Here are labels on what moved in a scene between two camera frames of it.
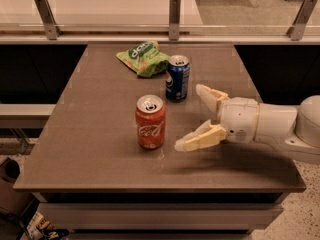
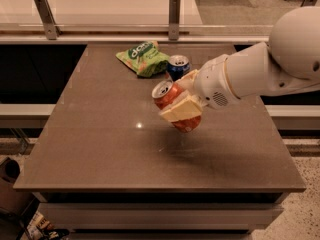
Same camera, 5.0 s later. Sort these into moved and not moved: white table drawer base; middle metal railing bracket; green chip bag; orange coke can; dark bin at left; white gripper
Moved: white gripper; orange coke can
Not moved: dark bin at left; white table drawer base; middle metal railing bracket; green chip bag
